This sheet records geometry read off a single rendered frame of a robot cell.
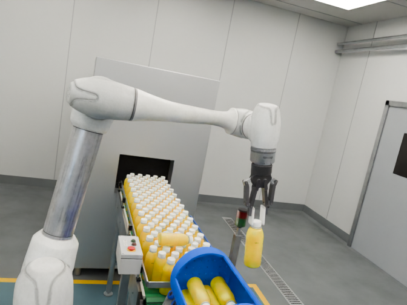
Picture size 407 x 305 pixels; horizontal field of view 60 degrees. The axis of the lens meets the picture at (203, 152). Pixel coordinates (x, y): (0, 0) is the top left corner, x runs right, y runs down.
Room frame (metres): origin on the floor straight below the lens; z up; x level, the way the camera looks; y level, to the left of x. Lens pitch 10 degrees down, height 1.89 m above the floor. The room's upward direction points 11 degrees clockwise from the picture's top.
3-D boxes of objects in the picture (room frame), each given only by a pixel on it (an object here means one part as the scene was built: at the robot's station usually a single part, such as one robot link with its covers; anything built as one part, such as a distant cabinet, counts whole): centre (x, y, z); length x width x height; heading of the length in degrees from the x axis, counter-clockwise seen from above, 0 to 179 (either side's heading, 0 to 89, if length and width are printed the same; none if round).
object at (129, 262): (1.60, 0.27, 1.05); 0.20 x 0.10 x 0.10; 19
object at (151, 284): (1.58, -0.05, 0.96); 0.40 x 0.01 x 0.03; 109
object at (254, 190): (1.25, -0.21, 1.56); 0.04 x 0.01 x 0.11; 19
